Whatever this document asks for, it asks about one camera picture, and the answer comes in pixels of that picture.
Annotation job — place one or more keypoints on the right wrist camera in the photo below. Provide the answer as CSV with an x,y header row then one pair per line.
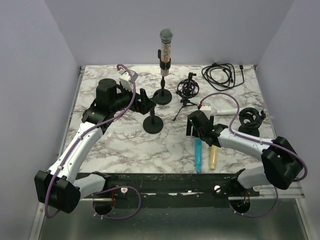
x,y
206,109

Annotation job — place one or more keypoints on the yellow microphone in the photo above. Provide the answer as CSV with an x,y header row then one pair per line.
x,y
213,157

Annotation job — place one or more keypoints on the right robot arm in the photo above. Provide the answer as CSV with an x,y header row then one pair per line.
x,y
280,163

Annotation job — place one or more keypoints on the black tripod shock mount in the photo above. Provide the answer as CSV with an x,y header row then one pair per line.
x,y
187,89

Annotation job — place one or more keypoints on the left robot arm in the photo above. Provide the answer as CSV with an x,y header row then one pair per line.
x,y
58,187

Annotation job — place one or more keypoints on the black stand with clip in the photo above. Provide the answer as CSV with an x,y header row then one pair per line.
x,y
153,124

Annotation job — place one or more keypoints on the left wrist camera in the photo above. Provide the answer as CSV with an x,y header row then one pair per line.
x,y
125,81

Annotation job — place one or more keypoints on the blue microphone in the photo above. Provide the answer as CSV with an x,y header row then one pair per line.
x,y
198,155

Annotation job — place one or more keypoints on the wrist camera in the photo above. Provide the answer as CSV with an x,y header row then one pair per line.
x,y
206,109
125,81

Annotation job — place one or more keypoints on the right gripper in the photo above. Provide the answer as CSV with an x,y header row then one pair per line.
x,y
189,127

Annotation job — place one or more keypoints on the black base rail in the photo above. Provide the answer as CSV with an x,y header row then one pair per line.
x,y
170,190

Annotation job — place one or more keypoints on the glitter microphone silver head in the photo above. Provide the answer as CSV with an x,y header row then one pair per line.
x,y
166,36

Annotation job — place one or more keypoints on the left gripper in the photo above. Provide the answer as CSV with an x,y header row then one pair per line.
x,y
143,106

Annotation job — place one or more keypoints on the black shock mount round-base stand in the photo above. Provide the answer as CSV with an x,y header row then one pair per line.
x,y
250,121

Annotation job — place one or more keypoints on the white microphone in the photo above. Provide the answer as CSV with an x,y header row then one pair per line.
x,y
227,112

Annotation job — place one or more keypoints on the black tall mic stand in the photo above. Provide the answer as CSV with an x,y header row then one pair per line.
x,y
163,96

